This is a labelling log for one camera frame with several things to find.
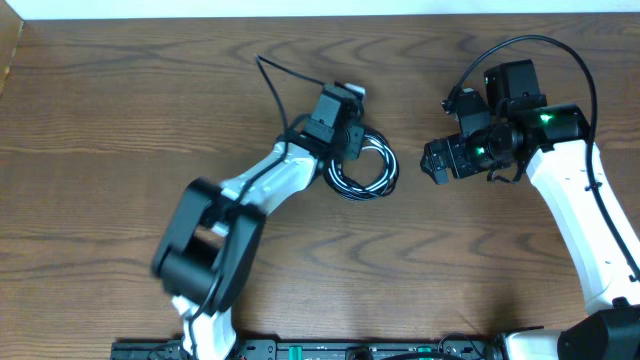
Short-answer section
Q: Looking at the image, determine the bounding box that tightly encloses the black USB cable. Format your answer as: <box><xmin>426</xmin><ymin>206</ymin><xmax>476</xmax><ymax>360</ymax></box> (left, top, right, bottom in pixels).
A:
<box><xmin>322</xmin><ymin>127</ymin><xmax>400</xmax><ymax>202</ymax></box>

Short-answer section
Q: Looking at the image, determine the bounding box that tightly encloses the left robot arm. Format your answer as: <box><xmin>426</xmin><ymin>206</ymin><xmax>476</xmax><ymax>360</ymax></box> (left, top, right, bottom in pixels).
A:
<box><xmin>151</xmin><ymin>82</ymin><xmax>366</xmax><ymax>359</ymax></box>

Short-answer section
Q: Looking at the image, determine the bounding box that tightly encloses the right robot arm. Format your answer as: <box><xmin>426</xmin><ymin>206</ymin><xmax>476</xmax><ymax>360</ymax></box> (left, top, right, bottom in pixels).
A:
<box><xmin>420</xmin><ymin>60</ymin><xmax>639</xmax><ymax>359</ymax></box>

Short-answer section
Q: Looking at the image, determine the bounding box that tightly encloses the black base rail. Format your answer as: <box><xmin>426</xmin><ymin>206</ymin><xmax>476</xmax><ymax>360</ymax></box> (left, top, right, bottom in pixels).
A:
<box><xmin>109</xmin><ymin>336</ymin><xmax>504</xmax><ymax>360</ymax></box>

